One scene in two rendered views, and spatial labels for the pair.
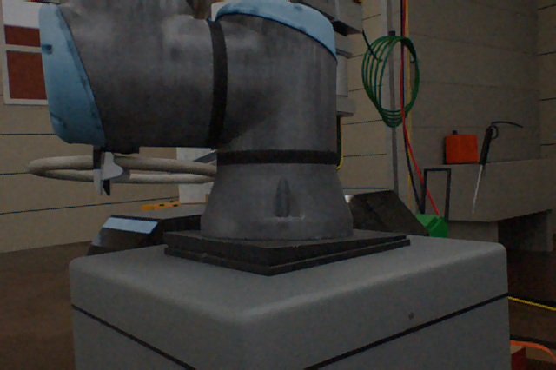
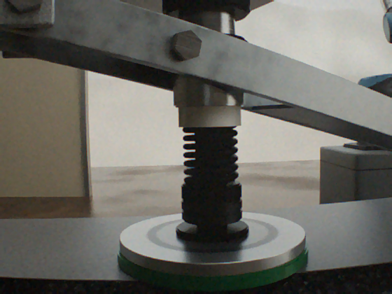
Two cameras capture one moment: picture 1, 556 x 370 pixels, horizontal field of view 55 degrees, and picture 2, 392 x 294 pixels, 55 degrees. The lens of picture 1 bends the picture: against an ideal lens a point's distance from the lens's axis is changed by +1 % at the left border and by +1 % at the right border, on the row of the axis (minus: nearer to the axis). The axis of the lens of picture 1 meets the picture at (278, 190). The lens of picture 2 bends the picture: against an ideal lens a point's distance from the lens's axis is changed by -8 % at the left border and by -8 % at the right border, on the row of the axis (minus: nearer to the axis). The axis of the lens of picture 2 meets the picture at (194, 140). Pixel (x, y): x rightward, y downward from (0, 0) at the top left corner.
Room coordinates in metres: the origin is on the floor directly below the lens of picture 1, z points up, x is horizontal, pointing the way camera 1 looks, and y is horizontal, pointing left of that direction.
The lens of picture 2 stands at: (2.37, 0.32, 0.98)
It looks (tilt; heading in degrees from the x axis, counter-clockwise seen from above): 3 degrees down; 216
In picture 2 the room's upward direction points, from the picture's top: 2 degrees counter-clockwise
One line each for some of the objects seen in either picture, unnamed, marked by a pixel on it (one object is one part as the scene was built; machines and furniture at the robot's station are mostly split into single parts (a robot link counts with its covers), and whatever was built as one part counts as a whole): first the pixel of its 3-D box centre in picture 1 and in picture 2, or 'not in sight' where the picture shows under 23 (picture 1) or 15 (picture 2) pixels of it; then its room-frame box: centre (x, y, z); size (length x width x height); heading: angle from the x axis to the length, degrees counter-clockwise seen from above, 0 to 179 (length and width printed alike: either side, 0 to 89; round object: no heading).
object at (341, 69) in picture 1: (327, 78); not in sight; (2.56, -0.26, 1.34); 0.19 x 0.19 x 0.20
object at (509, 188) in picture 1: (495, 209); not in sight; (4.82, -1.94, 0.43); 1.30 x 0.62 x 0.86; 129
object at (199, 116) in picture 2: not in sight; (209, 110); (1.99, 0.07, 0.99); 0.07 x 0.07 x 0.04
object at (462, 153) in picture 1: (465, 148); not in sight; (4.91, -1.72, 1.00); 0.50 x 0.22 x 0.33; 129
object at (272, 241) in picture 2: not in sight; (212, 236); (1.99, 0.07, 0.84); 0.21 x 0.21 x 0.01
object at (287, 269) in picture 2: not in sight; (212, 239); (1.99, 0.07, 0.84); 0.22 x 0.22 x 0.04
